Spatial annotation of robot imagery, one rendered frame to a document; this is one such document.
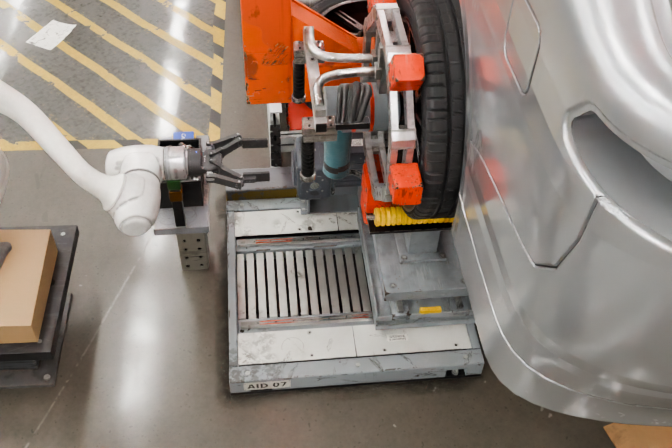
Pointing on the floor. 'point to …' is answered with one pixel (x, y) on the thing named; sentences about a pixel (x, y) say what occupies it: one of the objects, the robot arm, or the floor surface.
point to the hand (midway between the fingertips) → (263, 159)
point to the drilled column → (193, 251)
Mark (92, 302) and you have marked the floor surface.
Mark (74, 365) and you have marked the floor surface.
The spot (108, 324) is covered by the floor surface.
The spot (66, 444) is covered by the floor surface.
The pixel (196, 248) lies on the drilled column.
